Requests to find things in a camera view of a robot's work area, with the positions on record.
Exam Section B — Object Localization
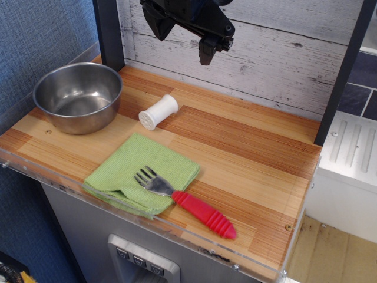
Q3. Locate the white plastic spool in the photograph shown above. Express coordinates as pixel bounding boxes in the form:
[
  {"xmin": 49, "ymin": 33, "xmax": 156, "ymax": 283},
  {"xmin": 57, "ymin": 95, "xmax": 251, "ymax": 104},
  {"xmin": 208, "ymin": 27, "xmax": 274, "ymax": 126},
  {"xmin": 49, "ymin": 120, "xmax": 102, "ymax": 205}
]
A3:
[{"xmin": 138, "ymin": 94, "xmax": 179, "ymax": 131}]

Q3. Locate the dark right frame post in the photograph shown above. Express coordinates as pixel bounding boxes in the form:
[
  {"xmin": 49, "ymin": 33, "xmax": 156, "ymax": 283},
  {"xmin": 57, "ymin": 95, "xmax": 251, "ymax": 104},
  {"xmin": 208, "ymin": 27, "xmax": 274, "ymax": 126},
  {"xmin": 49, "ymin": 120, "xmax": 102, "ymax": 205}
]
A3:
[{"xmin": 314, "ymin": 0, "xmax": 376, "ymax": 146}]

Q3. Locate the red handled metal fork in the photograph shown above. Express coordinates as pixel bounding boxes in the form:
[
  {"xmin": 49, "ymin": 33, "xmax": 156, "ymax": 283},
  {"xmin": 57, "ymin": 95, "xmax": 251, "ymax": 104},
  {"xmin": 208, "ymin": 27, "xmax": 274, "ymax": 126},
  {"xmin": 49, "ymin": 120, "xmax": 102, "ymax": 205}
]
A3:
[{"xmin": 134, "ymin": 166, "xmax": 237, "ymax": 239}]

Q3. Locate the stainless steel bowl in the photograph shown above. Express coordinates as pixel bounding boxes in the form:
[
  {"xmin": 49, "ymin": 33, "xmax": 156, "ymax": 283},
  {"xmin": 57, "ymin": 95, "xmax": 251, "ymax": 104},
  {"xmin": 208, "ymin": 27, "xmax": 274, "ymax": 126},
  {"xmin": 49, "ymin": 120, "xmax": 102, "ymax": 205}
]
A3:
[{"xmin": 32, "ymin": 62, "xmax": 123, "ymax": 135}]

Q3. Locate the dark left frame post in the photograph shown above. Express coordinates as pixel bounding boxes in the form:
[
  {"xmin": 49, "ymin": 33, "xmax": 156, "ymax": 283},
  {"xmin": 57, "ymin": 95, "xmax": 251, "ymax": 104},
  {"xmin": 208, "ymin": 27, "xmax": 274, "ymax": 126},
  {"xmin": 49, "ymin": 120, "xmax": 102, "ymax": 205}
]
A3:
[{"xmin": 92, "ymin": 0, "xmax": 125, "ymax": 71}]

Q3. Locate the silver button control panel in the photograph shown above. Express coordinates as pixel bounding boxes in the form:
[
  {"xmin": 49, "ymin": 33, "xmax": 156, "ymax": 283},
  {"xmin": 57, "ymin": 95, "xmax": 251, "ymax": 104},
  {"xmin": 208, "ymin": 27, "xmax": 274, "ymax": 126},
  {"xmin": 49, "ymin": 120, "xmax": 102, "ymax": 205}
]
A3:
[{"xmin": 107, "ymin": 234, "xmax": 181, "ymax": 283}]

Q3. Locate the clear acrylic edge guard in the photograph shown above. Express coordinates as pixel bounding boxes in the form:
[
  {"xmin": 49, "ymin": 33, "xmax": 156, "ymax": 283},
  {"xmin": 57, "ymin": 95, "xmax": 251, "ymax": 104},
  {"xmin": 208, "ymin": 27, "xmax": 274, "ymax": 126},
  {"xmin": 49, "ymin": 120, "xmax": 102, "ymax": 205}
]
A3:
[{"xmin": 0, "ymin": 149, "xmax": 322, "ymax": 283}]

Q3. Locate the green folded cloth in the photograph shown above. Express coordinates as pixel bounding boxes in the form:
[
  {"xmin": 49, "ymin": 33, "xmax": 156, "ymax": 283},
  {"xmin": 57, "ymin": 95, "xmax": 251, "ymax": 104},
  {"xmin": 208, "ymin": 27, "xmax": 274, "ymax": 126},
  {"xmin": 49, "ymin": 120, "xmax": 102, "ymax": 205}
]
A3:
[{"xmin": 83, "ymin": 133, "xmax": 200, "ymax": 219}]

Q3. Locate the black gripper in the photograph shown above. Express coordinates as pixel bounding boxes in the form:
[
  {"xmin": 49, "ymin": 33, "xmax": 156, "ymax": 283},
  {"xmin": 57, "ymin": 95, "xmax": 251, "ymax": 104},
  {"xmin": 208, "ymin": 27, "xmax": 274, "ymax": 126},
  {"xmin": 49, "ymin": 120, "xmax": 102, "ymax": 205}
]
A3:
[{"xmin": 140, "ymin": 0, "xmax": 235, "ymax": 65}]

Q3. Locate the yellow black object on floor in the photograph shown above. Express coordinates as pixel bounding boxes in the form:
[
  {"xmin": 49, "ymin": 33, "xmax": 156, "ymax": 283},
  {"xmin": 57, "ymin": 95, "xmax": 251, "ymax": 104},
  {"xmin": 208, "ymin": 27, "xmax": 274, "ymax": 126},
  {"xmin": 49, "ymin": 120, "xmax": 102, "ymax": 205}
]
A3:
[{"xmin": 1, "ymin": 262, "xmax": 36, "ymax": 283}]

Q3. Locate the dark frame post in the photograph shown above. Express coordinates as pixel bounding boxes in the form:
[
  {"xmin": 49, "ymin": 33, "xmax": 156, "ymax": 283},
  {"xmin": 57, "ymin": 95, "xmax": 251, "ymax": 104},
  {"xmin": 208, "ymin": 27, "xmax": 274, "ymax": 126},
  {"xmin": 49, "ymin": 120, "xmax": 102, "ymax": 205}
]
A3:
[
  {"xmin": 92, "ymin": 0, "xmax": 125, "ymax": 71},
  {"xmin": 314, "ymin": 0, "xmax": 376, "ymax": 146}
]

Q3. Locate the white grooved side cabinet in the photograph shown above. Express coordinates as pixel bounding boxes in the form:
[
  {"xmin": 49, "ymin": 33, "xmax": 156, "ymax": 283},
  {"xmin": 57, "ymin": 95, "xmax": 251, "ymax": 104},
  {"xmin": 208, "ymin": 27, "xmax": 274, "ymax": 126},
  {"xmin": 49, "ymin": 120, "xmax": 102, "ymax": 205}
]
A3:
[{"xmin": 305, "ymin": 111, "xmax": 376, "ymax": 242}]

